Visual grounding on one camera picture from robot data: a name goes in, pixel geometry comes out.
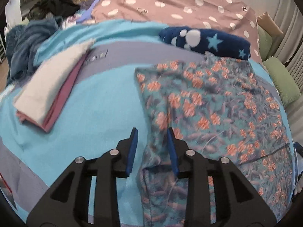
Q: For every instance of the pink polka dot sheet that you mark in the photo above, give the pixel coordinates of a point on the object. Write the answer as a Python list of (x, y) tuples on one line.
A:
[(231, 16)]

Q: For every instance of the beige pleated curtain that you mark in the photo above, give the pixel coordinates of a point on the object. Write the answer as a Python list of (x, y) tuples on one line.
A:
[(289, 51)]

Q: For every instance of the blue grey bedspread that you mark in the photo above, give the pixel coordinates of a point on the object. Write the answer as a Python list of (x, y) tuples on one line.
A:
[(102, 109)]

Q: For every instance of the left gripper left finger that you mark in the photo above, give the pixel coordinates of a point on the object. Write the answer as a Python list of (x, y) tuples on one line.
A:
[(85, 194)]

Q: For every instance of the near green pillow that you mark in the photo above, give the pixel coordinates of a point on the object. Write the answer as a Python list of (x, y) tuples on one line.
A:
[(283, 81)]

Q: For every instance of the floral teal shirt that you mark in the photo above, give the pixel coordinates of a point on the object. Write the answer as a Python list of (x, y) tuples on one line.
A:
[(219, 107)]

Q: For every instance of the far green pillow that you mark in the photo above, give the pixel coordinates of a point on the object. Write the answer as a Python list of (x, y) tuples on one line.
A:
[(265, 43)]

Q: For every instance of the dark blue towel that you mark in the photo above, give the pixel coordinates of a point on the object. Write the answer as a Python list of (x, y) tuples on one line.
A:
[(22, 43)]

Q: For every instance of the tan pillow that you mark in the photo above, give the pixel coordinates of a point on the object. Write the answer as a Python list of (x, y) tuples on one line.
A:
[(266, 23)]

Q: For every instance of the white folded garment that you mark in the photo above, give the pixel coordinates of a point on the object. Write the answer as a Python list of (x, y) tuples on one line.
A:
[(34, 101)]

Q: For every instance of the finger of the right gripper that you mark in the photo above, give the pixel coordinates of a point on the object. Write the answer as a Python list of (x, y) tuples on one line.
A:
[(299, 149)]

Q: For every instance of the black clothes pile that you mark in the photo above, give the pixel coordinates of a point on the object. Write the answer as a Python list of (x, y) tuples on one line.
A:
[(63, 8)]

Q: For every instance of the pink folded garment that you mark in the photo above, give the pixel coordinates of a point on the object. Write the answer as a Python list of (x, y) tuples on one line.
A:
[(61, 99)]

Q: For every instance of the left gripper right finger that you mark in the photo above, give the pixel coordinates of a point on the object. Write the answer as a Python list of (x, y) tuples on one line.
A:
[(218, 193)]

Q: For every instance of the navy star fleece garment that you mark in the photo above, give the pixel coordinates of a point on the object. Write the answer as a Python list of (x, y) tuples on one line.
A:
[(217, 42)]

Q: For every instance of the green pillow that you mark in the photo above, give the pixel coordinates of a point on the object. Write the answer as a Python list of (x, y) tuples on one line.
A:
[(283, 81), (265, 43)]

